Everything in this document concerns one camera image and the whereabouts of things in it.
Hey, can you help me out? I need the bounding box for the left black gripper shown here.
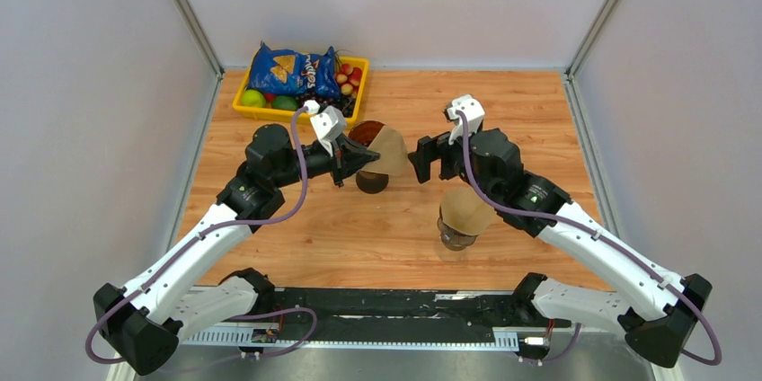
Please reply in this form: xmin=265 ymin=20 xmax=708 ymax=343
xmin=271 ymin=132 xmax=379 ymax=189

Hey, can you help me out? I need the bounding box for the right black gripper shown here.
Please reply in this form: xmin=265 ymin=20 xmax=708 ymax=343
xmin=408 ymin=124 xmax=499 ymax=205

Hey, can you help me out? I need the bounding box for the brown amber dripper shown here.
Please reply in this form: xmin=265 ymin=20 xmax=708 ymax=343
xmin=348 ymin=120 xmax=385 ymax=148

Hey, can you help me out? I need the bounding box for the paper coffee filter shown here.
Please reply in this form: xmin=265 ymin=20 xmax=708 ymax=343
xmin=439 ymin=188 xmax=497 ymax=236

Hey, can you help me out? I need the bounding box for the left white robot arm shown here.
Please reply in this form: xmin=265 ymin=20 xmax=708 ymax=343
xmin=84 ymin=124 xmax=380 ymax=375

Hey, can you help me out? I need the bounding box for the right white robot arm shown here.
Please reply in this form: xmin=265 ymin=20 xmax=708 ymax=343
xmin=408 ymin=129 xmax=722 ymax=368

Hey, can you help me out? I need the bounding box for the clear glass dripper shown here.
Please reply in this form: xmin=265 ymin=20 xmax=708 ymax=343
xmin=437 ymin=217 xmax=478 ymax=252

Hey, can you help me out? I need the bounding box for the dark grape bunch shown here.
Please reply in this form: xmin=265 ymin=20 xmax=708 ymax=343
xmin=296 ymin=93 xmax=356 ymax=118

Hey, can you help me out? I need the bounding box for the red apples pile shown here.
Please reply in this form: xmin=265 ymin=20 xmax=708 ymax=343
xmin=335 ymin=63 xmax=364 ymax=97

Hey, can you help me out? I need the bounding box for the green avocado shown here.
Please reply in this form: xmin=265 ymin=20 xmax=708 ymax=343
xmin=270 ymin=95 xmax=299 ymax=111

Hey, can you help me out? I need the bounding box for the green lime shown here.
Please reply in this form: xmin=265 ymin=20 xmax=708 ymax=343
xmin=240 ymin=89 xmax=268 ymax=108

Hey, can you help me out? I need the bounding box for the blue chips bag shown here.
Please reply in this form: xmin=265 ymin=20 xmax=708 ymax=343
xmin=247 ymin=42 xmax=341 ymax=98

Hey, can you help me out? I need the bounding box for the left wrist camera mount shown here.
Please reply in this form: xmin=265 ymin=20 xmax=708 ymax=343
xmin=304 ymin=100 xmax=347 ymax=156

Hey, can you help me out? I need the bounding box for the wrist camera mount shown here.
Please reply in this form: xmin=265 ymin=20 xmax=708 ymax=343
xmin=304 ymin=100 xmax=347 ymax=156
xmin=444 ymin=94 xmax=485 ymax=145

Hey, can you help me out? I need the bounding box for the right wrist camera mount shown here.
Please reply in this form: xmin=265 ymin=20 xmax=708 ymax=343
xmin=444 ymin=94 xmax=485 ymax=145

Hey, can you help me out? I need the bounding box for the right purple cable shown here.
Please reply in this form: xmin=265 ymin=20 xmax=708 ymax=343
xmin=453 ymin=110 xmax=723 ymax=368

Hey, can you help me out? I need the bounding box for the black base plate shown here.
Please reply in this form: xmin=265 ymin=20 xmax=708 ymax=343
xmin=229 ymin=269 xmax=571 ymax=346

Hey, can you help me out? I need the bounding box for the aluminium frame rail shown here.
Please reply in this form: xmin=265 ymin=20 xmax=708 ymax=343
xmin=105 ymin=284 xmax=683 ymax=381

